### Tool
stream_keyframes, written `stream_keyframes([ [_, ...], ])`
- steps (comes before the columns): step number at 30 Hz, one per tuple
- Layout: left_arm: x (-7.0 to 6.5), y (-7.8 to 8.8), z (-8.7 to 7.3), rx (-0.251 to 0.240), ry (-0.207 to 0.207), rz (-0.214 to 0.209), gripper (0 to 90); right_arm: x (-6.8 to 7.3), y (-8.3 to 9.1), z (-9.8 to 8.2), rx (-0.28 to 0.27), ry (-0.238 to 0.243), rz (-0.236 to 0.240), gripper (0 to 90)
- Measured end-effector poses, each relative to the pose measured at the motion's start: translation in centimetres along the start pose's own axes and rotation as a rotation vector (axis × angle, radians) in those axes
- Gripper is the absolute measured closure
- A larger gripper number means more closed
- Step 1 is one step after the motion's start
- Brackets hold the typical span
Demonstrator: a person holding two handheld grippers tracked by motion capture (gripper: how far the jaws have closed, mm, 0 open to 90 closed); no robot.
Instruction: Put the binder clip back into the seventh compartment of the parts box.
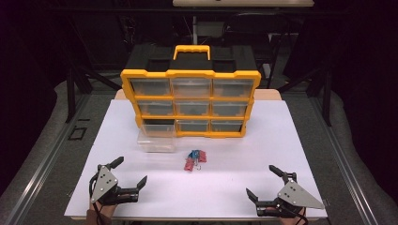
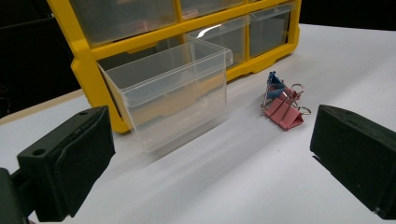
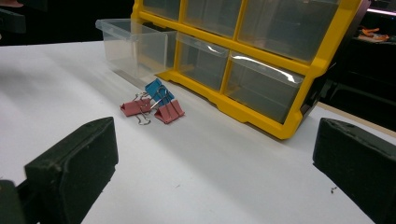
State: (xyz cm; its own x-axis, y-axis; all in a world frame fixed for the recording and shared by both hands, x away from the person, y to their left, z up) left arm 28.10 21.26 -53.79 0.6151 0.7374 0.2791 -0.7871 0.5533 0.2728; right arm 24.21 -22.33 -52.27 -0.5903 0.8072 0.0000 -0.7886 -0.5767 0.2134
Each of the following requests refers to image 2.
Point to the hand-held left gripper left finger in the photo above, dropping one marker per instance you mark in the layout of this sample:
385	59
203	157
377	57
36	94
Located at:
71	161

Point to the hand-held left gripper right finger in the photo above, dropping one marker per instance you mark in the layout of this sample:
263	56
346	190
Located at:
358	152

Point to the pink binder clip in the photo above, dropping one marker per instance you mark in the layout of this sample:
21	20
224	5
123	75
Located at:
285	112

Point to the clear plastic drawer pulled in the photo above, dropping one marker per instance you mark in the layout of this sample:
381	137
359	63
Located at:
174	102

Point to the blue binder clip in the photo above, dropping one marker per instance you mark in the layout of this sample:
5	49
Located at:
275	84

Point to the yellow plastic drawer cabinet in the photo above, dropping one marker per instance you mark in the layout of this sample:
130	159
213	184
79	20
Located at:
82	53

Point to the wide clear plastic drawer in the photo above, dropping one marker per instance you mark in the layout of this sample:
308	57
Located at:
121	18

